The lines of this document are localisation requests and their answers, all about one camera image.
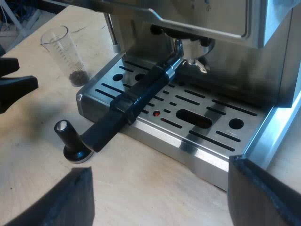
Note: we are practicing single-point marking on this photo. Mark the small black tamper with knob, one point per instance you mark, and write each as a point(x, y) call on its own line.
point(63, 133)

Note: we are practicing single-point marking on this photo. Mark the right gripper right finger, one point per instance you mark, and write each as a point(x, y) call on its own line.
point(261, 200)

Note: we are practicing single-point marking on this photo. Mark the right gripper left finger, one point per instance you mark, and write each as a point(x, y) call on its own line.
point(65, 202)

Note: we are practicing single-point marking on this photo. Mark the steel espresso machine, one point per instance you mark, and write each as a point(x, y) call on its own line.
point(207, 143)

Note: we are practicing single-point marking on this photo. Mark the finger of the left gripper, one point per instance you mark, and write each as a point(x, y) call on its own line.
point(8, 67)
point(14, 89)

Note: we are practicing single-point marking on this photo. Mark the clear measuring glass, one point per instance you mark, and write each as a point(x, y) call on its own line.
point(63, 54)

